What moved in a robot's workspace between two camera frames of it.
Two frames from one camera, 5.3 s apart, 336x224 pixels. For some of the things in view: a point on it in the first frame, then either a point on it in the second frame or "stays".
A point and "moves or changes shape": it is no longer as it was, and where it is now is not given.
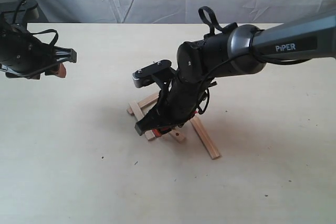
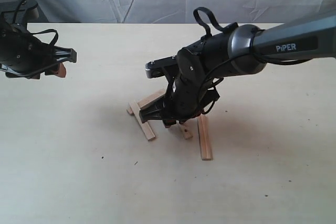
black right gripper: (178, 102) -> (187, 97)
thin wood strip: (138, 114) stays
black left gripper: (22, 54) stays
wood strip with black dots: (178, 136) -> (187, 131)
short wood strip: (206, 138) moves or changes shape
